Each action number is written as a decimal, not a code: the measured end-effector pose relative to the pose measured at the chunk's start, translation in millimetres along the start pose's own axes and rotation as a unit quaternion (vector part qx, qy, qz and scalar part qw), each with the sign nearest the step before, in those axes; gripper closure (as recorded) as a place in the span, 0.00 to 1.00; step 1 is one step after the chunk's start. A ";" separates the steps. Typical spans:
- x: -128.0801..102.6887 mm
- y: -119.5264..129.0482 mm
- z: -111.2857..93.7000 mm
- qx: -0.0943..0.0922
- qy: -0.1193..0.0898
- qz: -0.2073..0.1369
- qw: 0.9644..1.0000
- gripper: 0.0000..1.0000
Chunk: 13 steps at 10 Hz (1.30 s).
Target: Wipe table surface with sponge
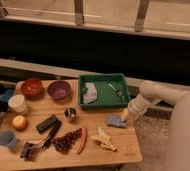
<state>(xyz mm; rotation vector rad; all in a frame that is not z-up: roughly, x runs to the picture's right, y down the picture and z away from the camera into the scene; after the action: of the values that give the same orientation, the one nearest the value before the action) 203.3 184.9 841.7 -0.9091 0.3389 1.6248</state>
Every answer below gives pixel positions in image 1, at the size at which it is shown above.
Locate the blue sponge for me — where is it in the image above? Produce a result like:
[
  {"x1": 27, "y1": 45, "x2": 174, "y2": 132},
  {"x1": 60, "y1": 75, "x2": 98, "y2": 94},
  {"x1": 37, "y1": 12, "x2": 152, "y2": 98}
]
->
[{"x1": 107, "y1": 115, "x2": 126, "y2": 128}]

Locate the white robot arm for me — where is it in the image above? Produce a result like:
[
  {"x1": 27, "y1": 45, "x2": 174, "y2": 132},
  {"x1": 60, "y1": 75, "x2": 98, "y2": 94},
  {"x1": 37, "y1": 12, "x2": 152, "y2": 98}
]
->
[{"x1": 121, "y1": 81, "x2": 190, "y2": 122}]

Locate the green plastic tray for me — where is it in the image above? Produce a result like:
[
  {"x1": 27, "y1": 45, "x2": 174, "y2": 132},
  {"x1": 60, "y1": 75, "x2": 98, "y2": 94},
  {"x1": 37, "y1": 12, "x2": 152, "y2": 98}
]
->
[{"x1": 78, "y1": 73, "x2": 131, "y2": 109}]

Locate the metal utensil in tray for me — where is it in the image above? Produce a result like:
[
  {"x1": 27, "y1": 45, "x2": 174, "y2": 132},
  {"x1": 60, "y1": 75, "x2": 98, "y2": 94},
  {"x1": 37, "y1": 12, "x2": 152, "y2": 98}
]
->
[{"x1": 107, "y1": 83, "x2": 124, "y2": 98}]

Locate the peeled banana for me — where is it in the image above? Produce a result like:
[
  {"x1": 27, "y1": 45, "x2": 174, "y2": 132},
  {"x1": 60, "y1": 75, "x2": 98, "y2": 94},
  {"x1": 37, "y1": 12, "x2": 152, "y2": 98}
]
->
[{"x1": 91, "y1": 127, "x2": 117, "y2": 152}]

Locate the white crumpled cloth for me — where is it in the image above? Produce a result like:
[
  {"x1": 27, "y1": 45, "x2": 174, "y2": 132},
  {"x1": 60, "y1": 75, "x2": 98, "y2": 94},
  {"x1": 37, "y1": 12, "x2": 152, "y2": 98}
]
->
[{"x1": 83, "y1": 82, "x2": 98, "y2": 104}]

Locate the red chili pepper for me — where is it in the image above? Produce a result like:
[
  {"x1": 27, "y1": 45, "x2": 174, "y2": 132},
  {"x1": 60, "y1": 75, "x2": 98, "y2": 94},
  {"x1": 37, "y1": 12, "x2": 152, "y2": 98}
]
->
[{"x1": 77, "y1": 127, "x2": 87, "y2": 154}]

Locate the small metal cup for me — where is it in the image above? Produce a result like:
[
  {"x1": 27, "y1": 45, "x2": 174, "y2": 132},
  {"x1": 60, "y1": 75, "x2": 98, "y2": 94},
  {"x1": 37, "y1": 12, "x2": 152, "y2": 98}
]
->
[{"x1": 65, "y1": 108, "x2": 76, "y2": 122}]

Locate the bunch of dark grapes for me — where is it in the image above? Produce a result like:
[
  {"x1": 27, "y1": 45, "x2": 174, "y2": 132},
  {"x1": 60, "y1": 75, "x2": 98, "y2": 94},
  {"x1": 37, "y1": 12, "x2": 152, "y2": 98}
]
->
[{"x1": 52, "y1": 128, "x2": 82, "y2": 153}]

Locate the purple bowl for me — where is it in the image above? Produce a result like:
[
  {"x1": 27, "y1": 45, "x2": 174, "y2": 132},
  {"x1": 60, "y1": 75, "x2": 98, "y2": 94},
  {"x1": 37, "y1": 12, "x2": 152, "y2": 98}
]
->
[{"x1": 47, "y1": 80, "x2": 71, "y2": 100}]

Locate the black rectangular block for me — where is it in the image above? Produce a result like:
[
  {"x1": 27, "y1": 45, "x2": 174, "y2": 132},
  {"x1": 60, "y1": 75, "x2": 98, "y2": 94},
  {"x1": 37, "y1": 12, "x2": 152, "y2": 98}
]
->
[{"x1": 36, "y1": 115, "x2": 60, "y2": 133}]

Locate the red bowl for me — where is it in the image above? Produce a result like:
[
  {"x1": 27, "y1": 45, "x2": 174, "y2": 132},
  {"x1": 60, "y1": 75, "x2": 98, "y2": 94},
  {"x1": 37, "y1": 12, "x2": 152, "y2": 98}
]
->
[{"x1": 20, "y1": 78, "x2": 43, "y2": 98}]

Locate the yellow apple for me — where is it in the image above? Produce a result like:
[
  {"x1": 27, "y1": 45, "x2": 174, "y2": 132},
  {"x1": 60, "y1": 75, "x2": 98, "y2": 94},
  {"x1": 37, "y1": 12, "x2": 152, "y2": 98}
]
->
[{"x1": 12, "y1": 115, "x2": 28, "y2": 131}]

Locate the white cup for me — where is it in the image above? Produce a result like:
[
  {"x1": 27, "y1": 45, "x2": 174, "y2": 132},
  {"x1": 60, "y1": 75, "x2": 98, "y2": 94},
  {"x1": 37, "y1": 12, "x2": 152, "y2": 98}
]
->
[{"x1": 8, "y1": 94, "x2": 28, "y2": 114}]

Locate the blue plastic cup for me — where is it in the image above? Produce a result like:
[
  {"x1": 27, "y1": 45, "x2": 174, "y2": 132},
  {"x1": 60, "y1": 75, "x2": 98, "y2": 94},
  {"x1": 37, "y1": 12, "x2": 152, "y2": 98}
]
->
[{"x1": 0, "y1": 130, "x2": 18, "y2": 149}]

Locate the blue cloth at edge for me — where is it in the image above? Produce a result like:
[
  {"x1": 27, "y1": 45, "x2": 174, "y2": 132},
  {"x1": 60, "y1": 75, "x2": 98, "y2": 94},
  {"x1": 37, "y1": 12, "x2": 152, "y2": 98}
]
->
[{"x1": 0, "y1": 89, "x2": 14, "y2": 102}]

